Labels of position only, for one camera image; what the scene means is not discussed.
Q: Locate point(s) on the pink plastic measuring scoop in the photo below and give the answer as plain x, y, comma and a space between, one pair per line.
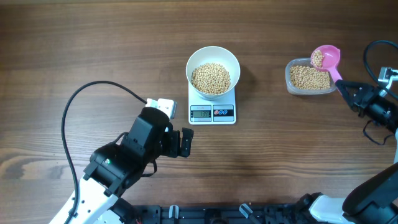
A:
331, 61

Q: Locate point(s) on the soybeans in bowl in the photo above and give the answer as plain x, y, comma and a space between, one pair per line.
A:
211, 78

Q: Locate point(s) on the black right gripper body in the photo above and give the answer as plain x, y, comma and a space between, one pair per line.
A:
380, 107

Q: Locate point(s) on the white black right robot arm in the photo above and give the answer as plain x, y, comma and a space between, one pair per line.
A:
372, 201

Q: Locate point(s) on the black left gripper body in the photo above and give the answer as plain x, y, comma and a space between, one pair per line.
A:
171, 144

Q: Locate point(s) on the white digital kitchen scale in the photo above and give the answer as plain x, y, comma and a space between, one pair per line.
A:
218, 111

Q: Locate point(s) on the soybeans in container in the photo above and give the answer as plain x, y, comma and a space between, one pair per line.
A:
309, 78

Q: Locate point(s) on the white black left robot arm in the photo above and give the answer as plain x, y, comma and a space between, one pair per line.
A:
118, 165

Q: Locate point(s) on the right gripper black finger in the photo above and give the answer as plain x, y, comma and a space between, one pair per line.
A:
344, 84
348, 97

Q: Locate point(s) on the clear plastic container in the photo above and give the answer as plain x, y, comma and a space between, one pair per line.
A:
295, 91

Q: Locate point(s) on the white bowl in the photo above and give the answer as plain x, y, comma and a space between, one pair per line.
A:
214, 54

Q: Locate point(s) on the soybeans in scoop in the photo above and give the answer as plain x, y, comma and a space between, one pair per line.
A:
317, 58

